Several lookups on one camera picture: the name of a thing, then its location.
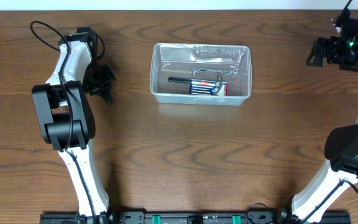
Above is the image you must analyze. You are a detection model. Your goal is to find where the black yellow screwdriver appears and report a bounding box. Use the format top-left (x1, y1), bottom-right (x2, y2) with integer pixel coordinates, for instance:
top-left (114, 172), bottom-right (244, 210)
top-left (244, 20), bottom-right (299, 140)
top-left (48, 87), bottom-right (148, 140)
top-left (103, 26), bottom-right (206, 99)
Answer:
top-left (103, 90), bottom-right (113, 105)

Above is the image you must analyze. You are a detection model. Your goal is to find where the blue drill bit case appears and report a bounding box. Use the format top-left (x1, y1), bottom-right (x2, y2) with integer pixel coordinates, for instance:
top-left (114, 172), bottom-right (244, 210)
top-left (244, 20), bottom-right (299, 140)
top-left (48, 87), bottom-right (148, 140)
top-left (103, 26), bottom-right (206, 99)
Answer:
top-left (190, 80), bottom-right (228, 96)

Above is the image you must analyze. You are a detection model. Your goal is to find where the silver wrench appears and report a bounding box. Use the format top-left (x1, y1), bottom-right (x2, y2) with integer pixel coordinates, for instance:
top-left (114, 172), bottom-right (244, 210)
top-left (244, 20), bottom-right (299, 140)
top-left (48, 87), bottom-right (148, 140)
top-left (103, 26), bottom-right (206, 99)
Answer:
top-left (191, 68), bottom-right (239, 75)

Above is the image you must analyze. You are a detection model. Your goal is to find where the small claw hammer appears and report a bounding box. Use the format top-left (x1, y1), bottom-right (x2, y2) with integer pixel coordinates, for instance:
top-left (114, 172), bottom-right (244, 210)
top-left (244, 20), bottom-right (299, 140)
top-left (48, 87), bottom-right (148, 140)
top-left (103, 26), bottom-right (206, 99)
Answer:
top-left (168, 76), bottom-right (227, 96)

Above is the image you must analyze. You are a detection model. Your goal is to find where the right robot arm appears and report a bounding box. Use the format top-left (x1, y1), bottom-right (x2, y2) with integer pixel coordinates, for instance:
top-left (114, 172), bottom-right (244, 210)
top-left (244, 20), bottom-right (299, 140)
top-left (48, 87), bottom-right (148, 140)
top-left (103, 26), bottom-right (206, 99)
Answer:
top-left (273, 7), bottom-right (358, 223)

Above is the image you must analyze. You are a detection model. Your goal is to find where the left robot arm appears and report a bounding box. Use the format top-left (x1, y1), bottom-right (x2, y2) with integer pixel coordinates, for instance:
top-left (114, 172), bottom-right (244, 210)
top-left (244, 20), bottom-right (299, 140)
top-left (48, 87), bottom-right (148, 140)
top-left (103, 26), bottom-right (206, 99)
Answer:
top-left (32, 27), bottom-right (119, 223)

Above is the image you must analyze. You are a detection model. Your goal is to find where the clear plastic container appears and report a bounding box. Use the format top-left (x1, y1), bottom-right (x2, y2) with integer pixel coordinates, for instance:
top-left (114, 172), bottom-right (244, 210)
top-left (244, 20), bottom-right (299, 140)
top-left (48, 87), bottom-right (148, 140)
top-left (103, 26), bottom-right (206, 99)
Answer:
top-left (150, 43), bottom-right (252, 106)

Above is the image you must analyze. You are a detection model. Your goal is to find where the right black cable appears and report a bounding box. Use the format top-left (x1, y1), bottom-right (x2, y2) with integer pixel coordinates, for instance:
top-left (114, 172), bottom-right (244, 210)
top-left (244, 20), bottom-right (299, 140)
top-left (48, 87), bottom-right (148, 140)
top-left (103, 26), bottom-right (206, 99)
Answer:
top-left (300, 179), bottom-right (358, 224)

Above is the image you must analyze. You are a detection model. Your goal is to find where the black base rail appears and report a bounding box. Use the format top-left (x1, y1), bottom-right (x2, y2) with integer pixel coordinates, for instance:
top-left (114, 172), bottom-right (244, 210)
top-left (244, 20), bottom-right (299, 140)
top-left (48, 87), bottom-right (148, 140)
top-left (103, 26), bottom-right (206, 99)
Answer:
top-left (39, 210), bottom-right (351, 224)

